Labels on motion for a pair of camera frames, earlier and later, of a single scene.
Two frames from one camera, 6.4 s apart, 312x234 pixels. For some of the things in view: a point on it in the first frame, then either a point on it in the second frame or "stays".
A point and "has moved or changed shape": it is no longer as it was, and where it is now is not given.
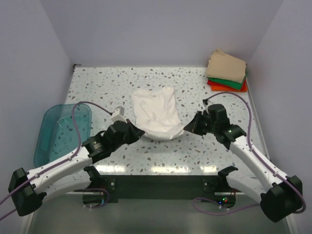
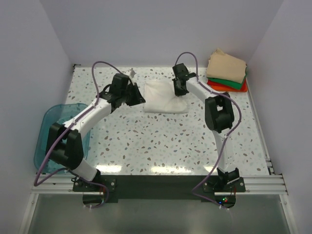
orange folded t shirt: x=216 y=86 stays
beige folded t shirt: x=224 y=67 stays
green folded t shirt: x=227 y=83 stays
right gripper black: x=193 y=126 -> x=177 y=92
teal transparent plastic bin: x=57 y=135 stays
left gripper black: x=136 y=133 -> x=138 y=99
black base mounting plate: x=159 y=187 stays
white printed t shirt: x=157 y=114 has moved or changed shape
